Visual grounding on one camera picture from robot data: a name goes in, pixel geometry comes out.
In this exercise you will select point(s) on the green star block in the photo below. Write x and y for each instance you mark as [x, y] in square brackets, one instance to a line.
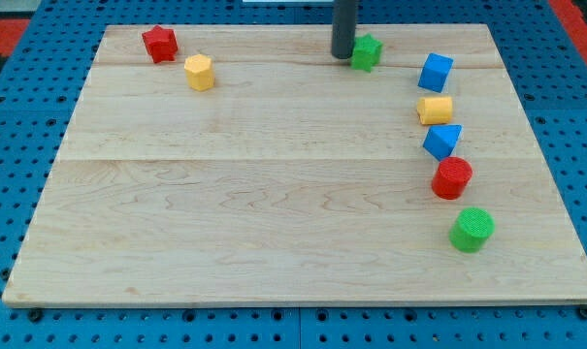
[366, 53]

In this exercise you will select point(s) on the blue cube block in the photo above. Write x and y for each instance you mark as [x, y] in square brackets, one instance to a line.
[434, 72]

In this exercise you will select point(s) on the red star block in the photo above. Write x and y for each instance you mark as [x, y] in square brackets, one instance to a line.
[161, 44]

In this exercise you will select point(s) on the light wooden board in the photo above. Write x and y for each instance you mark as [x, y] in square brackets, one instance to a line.
[294, 181]

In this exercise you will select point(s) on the yellow hexagonal prism block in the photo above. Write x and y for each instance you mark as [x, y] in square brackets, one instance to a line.
[199, 72]

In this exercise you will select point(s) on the blue triangular prism block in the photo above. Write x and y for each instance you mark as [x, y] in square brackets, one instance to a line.
[441, 140]

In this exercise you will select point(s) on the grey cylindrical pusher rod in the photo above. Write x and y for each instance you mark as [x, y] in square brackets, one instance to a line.
[344, 23]

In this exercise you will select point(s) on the yellow block on right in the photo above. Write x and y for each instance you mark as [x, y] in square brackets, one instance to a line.
[434, 110]

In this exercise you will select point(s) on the red cylinder block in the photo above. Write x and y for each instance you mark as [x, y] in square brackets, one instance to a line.
[451, 178]

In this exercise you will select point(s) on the green cylinder block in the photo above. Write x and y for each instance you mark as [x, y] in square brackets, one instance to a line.
[471, 229]

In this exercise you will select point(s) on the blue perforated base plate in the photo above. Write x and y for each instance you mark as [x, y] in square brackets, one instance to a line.
[43, 78]

